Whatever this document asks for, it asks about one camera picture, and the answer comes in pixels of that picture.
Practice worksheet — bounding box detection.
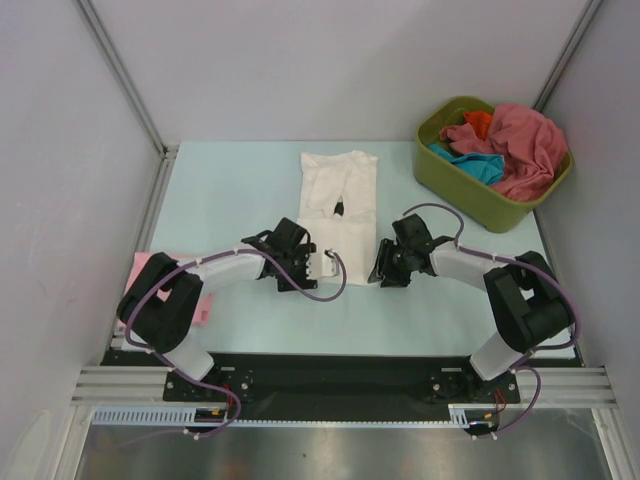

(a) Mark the teal blue t shirt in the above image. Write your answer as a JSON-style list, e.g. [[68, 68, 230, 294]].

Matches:
[[428, 144, 505, 186]]

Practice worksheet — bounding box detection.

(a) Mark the folded light pink t shirt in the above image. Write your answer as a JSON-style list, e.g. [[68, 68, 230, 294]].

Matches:
[[125, 252, 214, 326]]

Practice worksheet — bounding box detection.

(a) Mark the white t shirt with print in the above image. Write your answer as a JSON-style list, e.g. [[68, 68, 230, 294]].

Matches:
[[297, 150, 378, 286]]

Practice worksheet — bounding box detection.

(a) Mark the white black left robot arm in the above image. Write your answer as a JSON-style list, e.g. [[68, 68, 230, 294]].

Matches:
[[116, 218, 317, 400]]

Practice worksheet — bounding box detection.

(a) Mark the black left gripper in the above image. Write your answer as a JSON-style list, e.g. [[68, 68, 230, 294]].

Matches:
[[275, 243, 317, 292]]

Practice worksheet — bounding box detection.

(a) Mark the aluminium frame rail front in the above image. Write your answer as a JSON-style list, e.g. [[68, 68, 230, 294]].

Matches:
[[72, 366, 617, 409]]

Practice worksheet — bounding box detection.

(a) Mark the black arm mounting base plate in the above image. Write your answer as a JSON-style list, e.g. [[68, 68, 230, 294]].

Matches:
[[99, 349, 584, 422]]

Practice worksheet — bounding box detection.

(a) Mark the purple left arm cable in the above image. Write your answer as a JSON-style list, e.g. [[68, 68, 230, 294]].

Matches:
[[122, 247, 349, 449]]

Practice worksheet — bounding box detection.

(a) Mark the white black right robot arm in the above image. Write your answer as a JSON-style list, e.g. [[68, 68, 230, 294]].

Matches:
[[368, 214, 579, 401]]

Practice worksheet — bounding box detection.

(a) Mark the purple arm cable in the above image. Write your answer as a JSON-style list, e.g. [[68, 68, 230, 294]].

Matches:
[[122, 247, 349, 449], [402, 202, 584, 442]]

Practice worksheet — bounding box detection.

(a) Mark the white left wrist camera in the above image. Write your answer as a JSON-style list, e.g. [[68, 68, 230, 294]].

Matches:
[[307, 249, 340, 280]]

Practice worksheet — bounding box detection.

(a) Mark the aluminium corner post left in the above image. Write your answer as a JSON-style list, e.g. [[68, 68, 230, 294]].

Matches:
[[73, 0, 169, 159]]

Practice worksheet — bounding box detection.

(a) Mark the white slotted cable duct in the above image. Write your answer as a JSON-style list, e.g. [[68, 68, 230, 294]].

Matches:
[[92, 406, 496, 429]]

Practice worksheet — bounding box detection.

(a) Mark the orange t shirt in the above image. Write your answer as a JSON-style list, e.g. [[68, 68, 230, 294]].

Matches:
[[463, 110, 493, 141]]

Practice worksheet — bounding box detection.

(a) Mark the aluminium corner post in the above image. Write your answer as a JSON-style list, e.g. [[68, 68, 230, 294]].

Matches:
[[532, 0, 607, 112], [73, 0, 169, 159]]

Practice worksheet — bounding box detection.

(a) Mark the aluminium corner post right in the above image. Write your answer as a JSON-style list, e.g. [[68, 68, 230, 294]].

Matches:
[[532, 0, 607, 112]]

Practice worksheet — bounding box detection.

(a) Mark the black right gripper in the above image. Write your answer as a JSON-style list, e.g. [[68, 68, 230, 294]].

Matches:
[[368, 238, 413, 288]]

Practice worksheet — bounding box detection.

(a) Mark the coral pink t shirt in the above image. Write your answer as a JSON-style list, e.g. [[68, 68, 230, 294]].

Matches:
[[439, 103, 568, 202]]

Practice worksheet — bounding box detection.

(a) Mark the olive green plastic bin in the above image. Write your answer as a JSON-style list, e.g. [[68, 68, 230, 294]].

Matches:
[[413, 96, 574, 233]]

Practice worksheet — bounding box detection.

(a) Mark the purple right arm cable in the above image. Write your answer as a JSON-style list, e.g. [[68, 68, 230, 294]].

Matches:
[[402, 202, 584, 442]]

